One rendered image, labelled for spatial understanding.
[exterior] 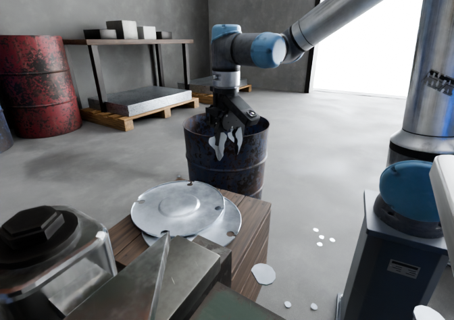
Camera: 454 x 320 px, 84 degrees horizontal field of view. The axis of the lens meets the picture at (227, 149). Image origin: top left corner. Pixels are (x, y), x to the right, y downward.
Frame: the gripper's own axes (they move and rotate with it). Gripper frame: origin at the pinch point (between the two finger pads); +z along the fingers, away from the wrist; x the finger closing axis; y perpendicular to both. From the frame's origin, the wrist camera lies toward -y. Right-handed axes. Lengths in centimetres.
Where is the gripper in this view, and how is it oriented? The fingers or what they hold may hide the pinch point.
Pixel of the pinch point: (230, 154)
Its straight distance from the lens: 76.1
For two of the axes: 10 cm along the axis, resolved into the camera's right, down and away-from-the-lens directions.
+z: -0.1, 9.1, 4.1
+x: -7.7, 2.5, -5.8
